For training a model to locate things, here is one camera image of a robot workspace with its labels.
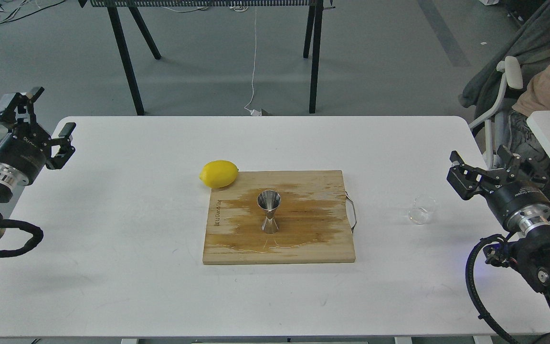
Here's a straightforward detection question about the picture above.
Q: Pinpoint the seated person in tan shirt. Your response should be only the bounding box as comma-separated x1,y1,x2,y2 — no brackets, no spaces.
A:
506,65,550,199

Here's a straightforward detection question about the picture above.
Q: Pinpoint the wooden cutting board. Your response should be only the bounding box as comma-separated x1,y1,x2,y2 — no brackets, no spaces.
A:
202,170,356,265

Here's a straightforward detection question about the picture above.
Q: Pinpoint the small clear glass beaker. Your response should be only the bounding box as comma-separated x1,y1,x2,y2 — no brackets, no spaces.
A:
408,194,437,225

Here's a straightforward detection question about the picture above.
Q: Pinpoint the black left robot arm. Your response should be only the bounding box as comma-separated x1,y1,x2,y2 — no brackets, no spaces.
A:
0,86,76,258

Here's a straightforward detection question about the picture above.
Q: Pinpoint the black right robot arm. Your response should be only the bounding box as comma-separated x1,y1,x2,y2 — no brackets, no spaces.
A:
447,146,550,344

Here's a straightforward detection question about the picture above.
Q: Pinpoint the white office chair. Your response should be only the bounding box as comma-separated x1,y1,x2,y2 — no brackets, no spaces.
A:
469,56,524,169

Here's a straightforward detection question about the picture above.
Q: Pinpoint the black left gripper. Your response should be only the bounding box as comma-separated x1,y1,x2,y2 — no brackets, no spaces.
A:
0,86,76,185

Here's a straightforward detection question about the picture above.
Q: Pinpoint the steel double jigger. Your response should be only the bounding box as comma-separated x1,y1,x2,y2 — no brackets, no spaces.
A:
257,190,281,234

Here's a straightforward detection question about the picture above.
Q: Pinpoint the black metal frame table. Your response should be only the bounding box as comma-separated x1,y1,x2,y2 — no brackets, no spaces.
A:
95,0,334,116

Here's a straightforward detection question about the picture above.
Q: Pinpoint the white hanging cable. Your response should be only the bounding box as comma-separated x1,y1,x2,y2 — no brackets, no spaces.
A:
243,7,262,117

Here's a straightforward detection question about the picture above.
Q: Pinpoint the yellow lemon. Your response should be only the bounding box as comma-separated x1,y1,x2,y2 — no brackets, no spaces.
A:
199,160,239,189

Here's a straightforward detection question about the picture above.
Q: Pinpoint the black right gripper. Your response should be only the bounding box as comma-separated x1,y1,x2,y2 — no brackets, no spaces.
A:
446,145,550,233

